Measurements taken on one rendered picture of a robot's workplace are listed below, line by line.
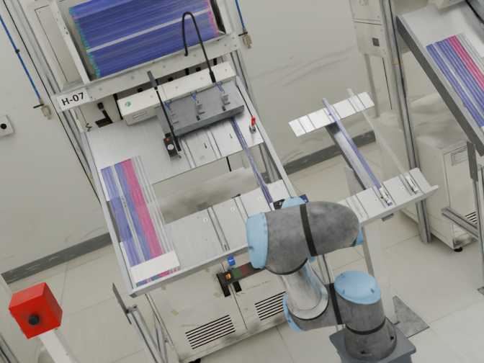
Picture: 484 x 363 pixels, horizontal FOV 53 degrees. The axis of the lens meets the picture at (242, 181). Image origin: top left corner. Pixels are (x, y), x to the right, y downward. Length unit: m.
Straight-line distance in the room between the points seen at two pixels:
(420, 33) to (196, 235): 1.29
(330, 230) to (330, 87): 2.91
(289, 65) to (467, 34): 1.65
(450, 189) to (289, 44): 1.75
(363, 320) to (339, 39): 2.74
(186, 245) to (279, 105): 2.13
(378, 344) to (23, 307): 1.25
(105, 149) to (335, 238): 1.25
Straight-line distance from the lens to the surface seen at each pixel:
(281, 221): 1.02
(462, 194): 2.55
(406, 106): 2.48
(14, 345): 2.80
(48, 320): 2.03
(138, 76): 2.03
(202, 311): 2.28
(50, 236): 3.91
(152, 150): 2.00
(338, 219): 1.03
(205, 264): 1.79
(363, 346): 1.49
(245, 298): 2.29
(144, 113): 2.04
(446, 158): 2.42
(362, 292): 1.37
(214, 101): 2.00
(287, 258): 1.04
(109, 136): 2.08
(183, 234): 1.83
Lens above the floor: 1.65
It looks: 24 degrees down
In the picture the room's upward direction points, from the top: 18 degrees counter-clockwise
